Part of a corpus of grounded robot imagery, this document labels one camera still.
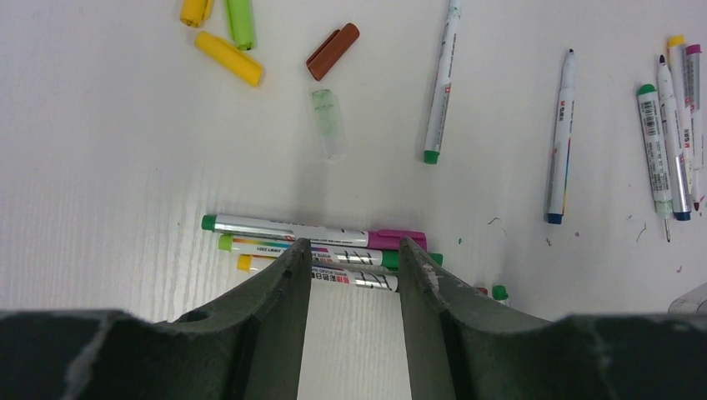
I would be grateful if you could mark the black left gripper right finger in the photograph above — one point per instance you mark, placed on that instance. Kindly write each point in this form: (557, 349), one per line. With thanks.
(461, 344)

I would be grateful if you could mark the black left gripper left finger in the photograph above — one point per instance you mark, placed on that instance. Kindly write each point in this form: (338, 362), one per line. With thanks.
(247, 343)

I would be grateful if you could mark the purple capped horizontal marker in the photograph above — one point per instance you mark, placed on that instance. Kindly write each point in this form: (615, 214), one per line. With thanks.
(382, 239)

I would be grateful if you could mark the clear pen cap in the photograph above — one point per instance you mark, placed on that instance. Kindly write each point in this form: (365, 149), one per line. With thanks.
(329, 125)

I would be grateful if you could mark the blue capped marker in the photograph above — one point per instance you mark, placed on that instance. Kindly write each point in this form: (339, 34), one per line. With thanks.
(564, 116)

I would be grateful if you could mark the yellow pen cap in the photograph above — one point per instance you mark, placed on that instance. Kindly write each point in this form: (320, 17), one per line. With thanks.
(194, 13)
(227, 55)

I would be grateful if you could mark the small green capped marker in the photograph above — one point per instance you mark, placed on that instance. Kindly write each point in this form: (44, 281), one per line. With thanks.
(656, 157)

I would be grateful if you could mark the brown pen cap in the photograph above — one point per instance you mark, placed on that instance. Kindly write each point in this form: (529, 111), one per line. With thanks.
(328, 53)

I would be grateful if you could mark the lime green pen cap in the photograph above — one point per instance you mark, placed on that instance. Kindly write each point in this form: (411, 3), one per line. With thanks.
(239, 15)

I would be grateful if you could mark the yellow capped marker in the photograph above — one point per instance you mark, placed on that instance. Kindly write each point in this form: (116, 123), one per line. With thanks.
(676, 51)

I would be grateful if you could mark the magenta capped marker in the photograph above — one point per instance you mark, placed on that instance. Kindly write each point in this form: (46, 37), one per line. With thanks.
(692, 62)

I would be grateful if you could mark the lime green capped marker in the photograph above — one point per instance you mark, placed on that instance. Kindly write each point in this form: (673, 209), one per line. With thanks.
(498, 293)

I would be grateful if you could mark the brown capped marker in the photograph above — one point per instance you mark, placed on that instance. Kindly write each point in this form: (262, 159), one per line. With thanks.
(670, 121)

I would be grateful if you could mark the green capped horizontal marker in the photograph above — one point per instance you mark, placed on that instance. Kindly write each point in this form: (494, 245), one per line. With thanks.
(358, 256)

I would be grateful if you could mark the black capped horizontal marker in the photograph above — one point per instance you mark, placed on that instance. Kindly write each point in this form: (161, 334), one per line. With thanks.
(328, 273)

